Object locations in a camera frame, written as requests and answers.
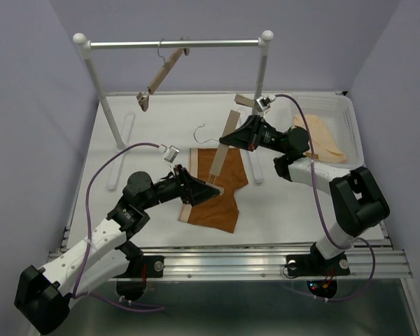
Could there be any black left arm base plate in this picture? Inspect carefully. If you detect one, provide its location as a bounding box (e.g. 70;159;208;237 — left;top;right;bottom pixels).
116;255;165;279

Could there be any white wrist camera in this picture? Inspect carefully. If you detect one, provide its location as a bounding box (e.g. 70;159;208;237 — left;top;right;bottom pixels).
254;94;276;115
162;146;180;165

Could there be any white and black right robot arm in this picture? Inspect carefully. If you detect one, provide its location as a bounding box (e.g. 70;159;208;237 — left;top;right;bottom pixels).
219;115;390;273

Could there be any white plastic basket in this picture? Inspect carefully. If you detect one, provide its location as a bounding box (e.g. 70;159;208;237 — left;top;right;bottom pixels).
289;92;364;169

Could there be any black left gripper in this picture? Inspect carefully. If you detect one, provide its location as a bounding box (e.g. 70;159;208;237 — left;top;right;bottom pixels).
141;163;220;210

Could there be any wooden clip hanger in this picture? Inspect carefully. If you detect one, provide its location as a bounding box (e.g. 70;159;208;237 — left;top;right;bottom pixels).
193;110;264;185
136;40;190;112

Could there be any white metal clothes rack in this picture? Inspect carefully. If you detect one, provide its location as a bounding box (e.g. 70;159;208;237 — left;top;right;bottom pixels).
72;29;275;191

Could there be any beige underwear in basket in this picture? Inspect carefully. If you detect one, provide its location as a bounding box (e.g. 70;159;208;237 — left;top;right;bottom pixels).
305;114;347;164

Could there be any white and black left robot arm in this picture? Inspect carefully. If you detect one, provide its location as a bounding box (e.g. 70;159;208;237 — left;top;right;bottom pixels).
14;164;222;335

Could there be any brown boxer underwear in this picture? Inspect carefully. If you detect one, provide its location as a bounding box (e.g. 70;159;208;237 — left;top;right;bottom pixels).
178;148;249;233

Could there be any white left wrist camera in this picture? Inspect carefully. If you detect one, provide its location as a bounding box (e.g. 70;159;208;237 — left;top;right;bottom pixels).
162;146;180;165

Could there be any aluminium mounting rail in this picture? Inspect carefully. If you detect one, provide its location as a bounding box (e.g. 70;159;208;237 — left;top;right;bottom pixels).
45;244;414;283

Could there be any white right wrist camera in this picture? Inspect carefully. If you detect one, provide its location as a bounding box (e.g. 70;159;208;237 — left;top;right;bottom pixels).
254;94;276;115

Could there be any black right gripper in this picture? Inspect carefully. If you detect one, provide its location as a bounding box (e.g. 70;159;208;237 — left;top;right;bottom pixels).
218;114;287;154

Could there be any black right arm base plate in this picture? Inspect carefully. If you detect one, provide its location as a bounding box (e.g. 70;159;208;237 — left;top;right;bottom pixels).
286;253;350;277

